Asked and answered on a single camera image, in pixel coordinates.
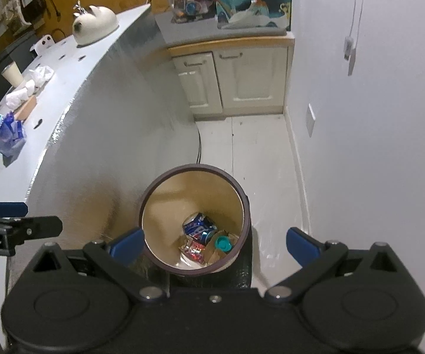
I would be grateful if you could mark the cream two door cabinet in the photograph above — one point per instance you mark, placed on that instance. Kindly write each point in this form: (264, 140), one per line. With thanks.
(249, 77)

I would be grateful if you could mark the grey storage box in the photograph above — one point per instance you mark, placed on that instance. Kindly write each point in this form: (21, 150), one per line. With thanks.
(20, 49)

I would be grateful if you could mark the white cat shaped container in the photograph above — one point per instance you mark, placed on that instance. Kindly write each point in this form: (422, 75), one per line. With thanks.
(96, 25)

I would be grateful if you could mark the dark hanging bag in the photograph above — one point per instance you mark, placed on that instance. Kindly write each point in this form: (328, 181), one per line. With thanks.
(31, 5)

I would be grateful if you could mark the cream cup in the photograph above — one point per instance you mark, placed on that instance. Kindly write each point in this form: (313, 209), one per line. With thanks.
(13, 74)

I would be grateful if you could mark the purple plastic bag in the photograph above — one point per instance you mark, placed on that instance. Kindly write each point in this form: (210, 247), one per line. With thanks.
(11, 136)

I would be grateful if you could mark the small striped ornament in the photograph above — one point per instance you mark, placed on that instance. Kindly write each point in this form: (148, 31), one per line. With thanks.
(78, 8)

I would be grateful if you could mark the clear plastic lidded container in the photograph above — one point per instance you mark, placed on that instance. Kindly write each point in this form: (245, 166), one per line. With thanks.
(188, 3)

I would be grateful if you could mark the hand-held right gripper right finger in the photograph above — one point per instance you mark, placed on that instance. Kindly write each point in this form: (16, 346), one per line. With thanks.
(303, 246)

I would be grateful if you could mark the white wall socket plate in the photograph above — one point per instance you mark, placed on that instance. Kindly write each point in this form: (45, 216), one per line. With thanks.
(311, 120)

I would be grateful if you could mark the brown paper cup teal lid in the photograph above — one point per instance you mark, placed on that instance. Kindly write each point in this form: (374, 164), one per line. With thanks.
(214, 256)

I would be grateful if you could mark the white heart print table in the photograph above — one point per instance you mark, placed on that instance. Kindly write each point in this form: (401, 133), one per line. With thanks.
(87, 118)

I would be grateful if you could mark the red cigarette pack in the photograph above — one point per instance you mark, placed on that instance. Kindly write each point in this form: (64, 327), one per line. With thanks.
(194, 251)

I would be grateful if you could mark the white bag with orange print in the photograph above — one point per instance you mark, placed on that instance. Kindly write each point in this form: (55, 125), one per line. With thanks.
(251, 16)

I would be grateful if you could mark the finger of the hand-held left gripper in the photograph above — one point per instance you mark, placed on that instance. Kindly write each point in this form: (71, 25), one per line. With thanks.
(7, 209)
(39, 226)

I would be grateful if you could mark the small white fan heater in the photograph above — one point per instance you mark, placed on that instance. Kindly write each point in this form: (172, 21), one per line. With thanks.
(44, 43)

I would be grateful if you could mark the grey counter mat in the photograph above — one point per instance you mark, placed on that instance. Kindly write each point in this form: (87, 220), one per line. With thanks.
(197, 31)

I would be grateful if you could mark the crushed blue soda can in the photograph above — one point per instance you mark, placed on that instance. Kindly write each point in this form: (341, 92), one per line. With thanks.
(197, 226)

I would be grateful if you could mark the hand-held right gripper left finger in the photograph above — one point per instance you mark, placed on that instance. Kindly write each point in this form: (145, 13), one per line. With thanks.
(129, 245)

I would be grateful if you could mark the small wooden block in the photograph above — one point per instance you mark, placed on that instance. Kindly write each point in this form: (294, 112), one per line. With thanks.
(27, 108)

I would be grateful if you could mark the beige waste bin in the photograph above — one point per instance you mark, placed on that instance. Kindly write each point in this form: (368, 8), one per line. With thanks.
(161, 206)

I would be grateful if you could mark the white tissue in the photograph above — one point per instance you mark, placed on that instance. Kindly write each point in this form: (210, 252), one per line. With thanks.
(19, 94)

